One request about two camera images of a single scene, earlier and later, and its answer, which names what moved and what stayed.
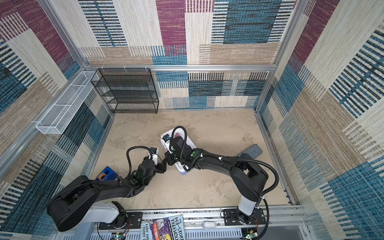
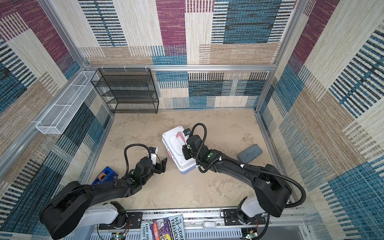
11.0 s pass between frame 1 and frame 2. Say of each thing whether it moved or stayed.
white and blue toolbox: stayed
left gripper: stayed
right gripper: moved
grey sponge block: stayed
